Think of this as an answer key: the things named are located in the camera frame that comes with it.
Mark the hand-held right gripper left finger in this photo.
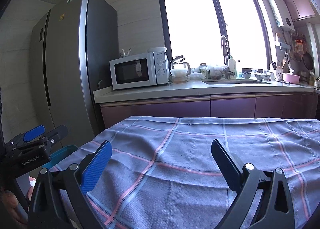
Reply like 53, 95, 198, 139
27, 140, 112, 229

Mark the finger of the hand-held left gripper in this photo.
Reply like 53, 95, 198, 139
17, 125, 68, 149
10, 125, 46, 146

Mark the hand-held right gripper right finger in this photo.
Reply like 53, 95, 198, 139
211, 139, 296, 229

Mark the blue plastic bin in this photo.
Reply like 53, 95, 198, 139
41, 145, 79, 169

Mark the person's left hand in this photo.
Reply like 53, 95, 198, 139
0, 186, 28, 223

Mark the checked grey tablecloth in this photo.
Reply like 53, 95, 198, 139
49, 116, 320, 229

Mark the grey refrigerator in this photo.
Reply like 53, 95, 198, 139
30, 0, 118, 144

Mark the purple base cabinet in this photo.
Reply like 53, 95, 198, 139
100, 92, 320, 129

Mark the kitchen sink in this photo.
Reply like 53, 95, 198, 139
202, 79, 272, 85

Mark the clear bag of food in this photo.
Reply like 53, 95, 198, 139
208, 64, 227, 80

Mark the white microwave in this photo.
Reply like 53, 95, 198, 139
109, 52, 170, 90

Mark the white soap bottle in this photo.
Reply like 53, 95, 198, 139
228, 56, 237, 79

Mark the pink bowl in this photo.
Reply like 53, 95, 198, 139
282, 73, 300, 84

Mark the metal faucet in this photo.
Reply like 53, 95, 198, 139
220, 35, 234, 80

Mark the steel electric kettle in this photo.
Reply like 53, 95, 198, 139
170, 55, 192, 75

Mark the hanging metal strainer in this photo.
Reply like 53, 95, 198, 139
294, 44, 303, 62

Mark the hanging dark pan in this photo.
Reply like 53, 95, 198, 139
303, 51, 314, 70

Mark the kitchen window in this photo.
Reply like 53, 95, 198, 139
155, 0, 273, 73

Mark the white water heater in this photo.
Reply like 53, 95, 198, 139
267, 0, 296, 32

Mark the grey wall rack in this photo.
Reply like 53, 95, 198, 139
275, 33, 292, 51

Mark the pink wall cabinet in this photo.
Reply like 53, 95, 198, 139
275, 0, 317, 22

